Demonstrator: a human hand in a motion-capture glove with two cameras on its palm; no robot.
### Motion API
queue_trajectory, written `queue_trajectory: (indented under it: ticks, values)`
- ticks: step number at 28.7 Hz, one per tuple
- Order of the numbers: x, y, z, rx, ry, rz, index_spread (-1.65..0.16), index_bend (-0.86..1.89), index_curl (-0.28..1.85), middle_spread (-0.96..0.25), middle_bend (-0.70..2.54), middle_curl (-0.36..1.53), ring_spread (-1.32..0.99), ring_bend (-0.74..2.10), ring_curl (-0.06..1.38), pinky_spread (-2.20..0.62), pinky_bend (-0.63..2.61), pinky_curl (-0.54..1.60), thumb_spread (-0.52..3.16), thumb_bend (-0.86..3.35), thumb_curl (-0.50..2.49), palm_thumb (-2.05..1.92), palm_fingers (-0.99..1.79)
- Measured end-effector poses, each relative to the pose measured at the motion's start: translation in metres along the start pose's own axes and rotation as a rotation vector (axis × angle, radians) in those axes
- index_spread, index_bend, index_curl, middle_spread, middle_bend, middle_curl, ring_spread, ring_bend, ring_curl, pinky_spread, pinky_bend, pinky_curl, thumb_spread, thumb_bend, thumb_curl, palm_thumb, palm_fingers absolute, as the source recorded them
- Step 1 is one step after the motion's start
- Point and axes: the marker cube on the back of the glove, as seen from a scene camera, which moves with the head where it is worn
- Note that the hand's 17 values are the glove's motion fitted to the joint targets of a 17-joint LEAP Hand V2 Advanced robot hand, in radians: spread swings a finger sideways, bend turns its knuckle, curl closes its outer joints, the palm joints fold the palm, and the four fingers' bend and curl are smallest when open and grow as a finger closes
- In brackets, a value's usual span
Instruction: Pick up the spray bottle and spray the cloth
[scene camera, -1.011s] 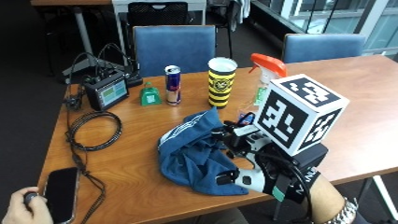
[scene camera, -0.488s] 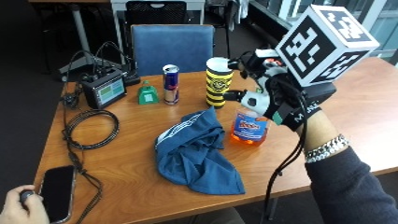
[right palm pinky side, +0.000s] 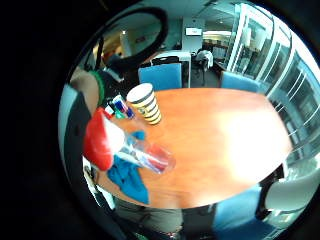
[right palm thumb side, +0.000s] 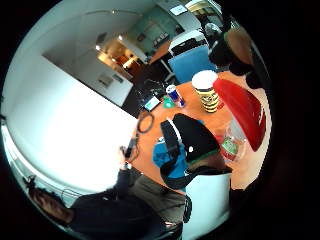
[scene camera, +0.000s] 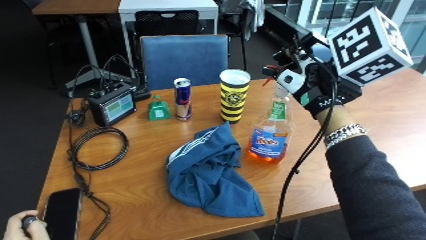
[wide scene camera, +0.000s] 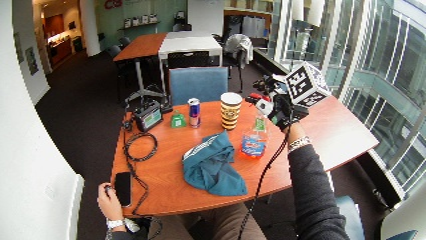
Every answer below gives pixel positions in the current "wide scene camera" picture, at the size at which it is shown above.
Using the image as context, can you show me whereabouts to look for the black smartphone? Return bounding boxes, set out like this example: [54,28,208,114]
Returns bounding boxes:
[113,171,133,208]

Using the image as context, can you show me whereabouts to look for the white marker cube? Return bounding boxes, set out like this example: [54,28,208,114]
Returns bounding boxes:
[283,61,332,108]

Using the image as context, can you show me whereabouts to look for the silver wristwatch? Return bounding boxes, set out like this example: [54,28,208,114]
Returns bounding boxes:
[105,217,141,233]

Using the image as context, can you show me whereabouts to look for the yellow black striped cup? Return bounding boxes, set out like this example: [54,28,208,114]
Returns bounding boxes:
[219,91,244,131]

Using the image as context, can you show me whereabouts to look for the chair with white garment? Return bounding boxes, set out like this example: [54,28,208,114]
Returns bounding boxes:
[222,33,255,94]

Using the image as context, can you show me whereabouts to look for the blue upholstered chair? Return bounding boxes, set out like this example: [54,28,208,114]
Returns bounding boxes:
[167,66,230,107]

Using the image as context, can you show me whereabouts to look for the clear bottle with orange drink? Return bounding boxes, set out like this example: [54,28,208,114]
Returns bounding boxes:
[239,111,270,160]

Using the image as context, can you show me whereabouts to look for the blue silver drink can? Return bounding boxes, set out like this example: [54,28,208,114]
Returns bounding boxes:
[186,97,202,129]

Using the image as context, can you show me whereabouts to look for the black mesh chair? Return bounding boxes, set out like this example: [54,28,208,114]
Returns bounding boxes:
[166,50,212,70]

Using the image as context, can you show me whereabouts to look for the white table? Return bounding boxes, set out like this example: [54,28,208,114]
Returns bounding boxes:
[157,30,223,94]

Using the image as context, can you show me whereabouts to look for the small green bottle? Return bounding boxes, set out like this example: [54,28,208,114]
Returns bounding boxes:
[169,109,187,129]

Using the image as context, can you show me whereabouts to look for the small black monitor device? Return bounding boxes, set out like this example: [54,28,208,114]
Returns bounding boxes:
[131,99,165,134]

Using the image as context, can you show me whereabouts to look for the teal crumpled cloth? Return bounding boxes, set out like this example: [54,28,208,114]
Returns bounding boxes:
[180,130,248,197]

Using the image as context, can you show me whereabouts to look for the person's brown trousers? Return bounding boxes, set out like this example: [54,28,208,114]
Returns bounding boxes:
[147,202,268,240]

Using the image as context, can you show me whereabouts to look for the orange wooden table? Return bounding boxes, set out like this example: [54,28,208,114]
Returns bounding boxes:
[111,32,169,101]

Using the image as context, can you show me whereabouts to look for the dark office chair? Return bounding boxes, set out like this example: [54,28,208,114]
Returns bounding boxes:
[105,44,123,60]

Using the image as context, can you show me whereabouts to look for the blue seat chair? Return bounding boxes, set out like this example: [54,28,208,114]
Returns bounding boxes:
[332,194,367,240]

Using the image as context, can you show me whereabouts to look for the white chair back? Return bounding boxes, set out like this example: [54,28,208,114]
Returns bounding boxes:
[379,191,426,240]

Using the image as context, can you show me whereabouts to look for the black coiled cable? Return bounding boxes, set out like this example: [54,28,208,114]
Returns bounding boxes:
[119,118,159,218]

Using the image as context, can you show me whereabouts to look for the black glove cable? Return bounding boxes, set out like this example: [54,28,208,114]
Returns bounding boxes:
[235,125,292,240]

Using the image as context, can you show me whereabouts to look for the wall shelf with displays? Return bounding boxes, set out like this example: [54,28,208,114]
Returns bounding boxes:
[115,12,162,32]

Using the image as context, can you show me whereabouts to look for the framed wall picture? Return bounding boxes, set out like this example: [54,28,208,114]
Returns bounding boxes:
[23,46,41,76]

